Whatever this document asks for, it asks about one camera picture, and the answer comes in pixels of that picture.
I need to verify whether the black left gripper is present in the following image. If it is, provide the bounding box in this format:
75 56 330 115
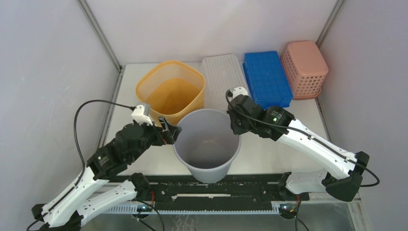
129 116 182 163

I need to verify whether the blue compartment tray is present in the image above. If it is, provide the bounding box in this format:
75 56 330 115
242 51 293 109

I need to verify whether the grey bin liner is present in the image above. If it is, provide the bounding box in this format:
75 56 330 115
173 109 242 184

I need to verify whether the yellow ribbed waste bin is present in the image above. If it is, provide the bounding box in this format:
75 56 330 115
135 60 206 125

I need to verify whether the white perforated plastic basket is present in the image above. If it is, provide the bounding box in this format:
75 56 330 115
200 53 249 112

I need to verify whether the pink perforated plastic basket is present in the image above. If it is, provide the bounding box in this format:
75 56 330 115
281 41 329 100

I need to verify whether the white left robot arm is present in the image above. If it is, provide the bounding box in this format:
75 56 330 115
32 117 182 231

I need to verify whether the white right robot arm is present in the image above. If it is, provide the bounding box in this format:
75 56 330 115
226 92 370 202

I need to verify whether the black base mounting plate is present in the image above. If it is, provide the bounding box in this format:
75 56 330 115
140 174 300 209

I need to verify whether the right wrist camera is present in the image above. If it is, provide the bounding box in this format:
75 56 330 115
227 87 248 99

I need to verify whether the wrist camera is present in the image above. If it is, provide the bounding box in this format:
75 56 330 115
227 87 248 99
131 103 154 126

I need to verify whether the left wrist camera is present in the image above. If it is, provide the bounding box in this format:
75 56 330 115
131 103 154 126

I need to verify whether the white slotted cable duct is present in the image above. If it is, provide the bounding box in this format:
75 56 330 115
102 203 280 215

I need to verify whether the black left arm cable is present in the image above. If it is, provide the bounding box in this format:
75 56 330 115
27 99 136 231

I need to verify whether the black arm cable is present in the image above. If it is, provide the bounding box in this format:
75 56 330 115
225 89 381 188
27 99 136 231

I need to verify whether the aluminium frame rail left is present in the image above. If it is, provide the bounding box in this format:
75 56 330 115
77 0 123 148

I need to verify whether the aluminium frame rail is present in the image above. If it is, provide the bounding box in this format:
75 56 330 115
77 0 123 148
315 0 346 141

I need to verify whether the aluminium frame rail right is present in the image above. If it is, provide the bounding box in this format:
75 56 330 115
315 0 346 141

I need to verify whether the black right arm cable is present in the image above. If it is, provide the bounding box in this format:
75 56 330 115
225 89 381 188

